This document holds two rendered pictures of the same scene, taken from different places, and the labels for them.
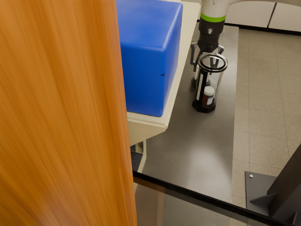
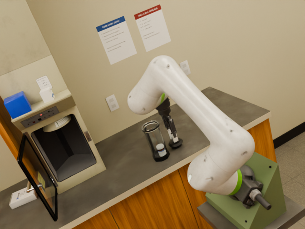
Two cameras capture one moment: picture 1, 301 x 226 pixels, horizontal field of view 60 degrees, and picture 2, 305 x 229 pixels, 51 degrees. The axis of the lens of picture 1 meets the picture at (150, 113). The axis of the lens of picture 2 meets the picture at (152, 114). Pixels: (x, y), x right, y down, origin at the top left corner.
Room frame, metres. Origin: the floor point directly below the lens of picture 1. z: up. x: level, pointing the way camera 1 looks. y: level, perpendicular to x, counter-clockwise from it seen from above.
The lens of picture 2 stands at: (0.03, -1.65, 1.98)
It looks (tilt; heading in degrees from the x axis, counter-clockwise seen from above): 25 degrees down; 61
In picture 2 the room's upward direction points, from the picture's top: 20 degrees counter-clockwise
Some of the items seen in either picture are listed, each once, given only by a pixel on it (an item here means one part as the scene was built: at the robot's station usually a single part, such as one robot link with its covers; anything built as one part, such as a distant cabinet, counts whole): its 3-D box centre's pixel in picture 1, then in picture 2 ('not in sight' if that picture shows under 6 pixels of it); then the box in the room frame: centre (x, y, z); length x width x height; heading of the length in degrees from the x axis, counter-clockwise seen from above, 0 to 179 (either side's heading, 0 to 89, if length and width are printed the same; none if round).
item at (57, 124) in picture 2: not in sight; (55, 119); (0.41, 0.15, 1.34); 0.18 x 0.18 x 0.05
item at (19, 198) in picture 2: not in sight; (24, 196); (0.06, 0.29, 0.96); 0.16 x 0.12 x 0.04; 157
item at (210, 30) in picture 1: (211, 24); (160, 103); (0.91, -0.23, 1.25); 0.12 x 0.09 x 0.06; 165
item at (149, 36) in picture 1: (130, 54); (17, 104); (0.26, 0.02, 1.56); 0.10 x 0.10 x 0.09; 76
